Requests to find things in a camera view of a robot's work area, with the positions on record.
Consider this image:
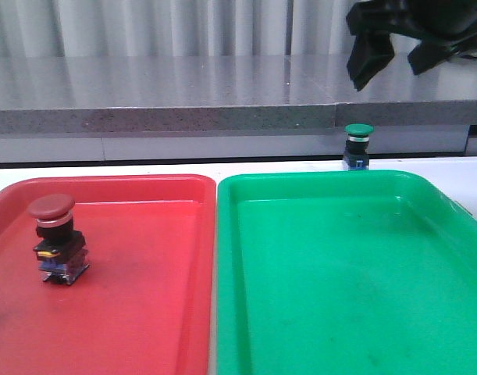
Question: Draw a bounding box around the red plastic tray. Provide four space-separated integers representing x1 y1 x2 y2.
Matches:
0 175 215 374

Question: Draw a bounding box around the red mushroom push button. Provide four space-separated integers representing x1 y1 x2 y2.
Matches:
27 193 89 286

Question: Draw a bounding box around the grey stone counter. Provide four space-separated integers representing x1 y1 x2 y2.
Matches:
0 55 477 137

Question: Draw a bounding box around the green mushroom push button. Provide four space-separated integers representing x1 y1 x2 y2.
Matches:
343 123 374 170

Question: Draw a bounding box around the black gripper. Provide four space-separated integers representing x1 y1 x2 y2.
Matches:
346 0 477 91

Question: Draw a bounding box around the green plastic tray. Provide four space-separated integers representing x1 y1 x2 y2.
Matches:
217 170 477 374

